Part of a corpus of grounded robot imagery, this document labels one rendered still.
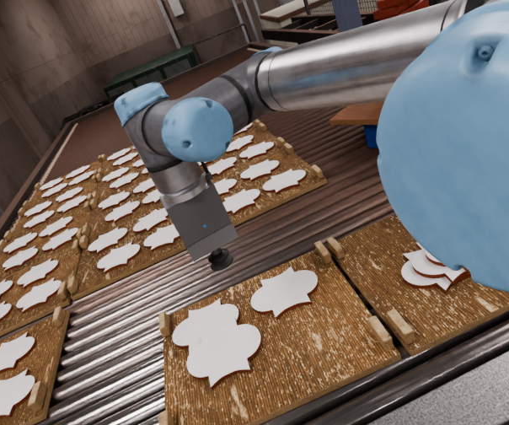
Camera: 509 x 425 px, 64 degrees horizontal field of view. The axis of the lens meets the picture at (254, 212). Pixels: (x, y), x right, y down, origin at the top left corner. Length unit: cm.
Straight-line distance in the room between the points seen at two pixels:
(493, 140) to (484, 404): 56
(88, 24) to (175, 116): 990
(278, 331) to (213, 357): 13
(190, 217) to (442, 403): 46
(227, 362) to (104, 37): 978
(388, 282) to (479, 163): 67
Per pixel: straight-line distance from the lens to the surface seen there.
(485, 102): 18
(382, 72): 40
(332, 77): 44
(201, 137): 49
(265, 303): 88
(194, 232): 65
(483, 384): 72
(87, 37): 1041
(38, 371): 114
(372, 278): 86
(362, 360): 74
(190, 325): 92
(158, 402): 87
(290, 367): 76
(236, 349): 81
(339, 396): 74
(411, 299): 81
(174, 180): 61
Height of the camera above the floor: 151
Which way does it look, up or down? 28 degrees down
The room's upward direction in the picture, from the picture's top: 23 degrees counter-clockwise
